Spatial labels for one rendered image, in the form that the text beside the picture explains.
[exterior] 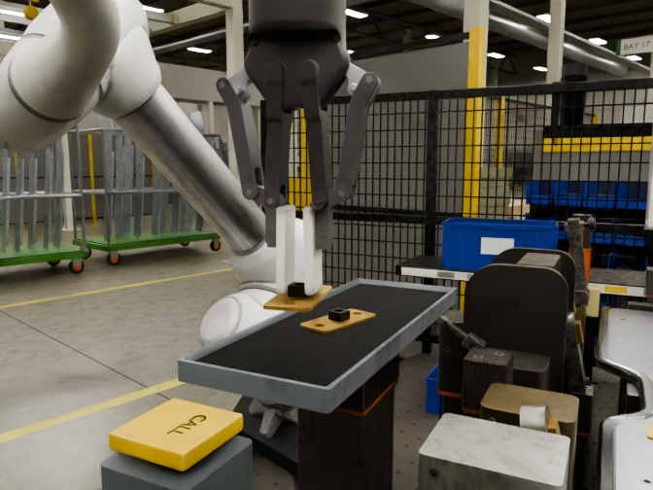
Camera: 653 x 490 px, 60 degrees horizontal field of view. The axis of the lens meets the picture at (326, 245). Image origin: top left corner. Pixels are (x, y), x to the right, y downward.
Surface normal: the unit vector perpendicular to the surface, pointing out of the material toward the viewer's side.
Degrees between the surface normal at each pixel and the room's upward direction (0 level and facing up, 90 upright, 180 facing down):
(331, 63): 90
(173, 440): 0
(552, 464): 0
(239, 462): 90
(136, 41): 81
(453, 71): 90
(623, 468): 0
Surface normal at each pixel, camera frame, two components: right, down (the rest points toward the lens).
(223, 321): -0.57, -0.51
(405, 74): -0.69, 0.11
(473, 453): 0.00, -0.99
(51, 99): 0.07, 0.86
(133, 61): 0.87, 0.08
